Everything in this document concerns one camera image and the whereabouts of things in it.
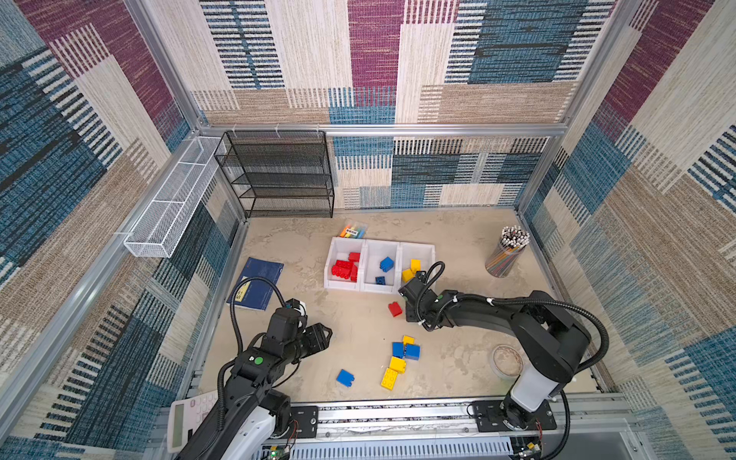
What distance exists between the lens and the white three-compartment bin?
960 mm

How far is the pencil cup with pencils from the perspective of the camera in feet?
2.92

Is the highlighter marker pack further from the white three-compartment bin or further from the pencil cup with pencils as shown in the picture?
the pencil cup with pencils

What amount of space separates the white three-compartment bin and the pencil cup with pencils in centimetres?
21
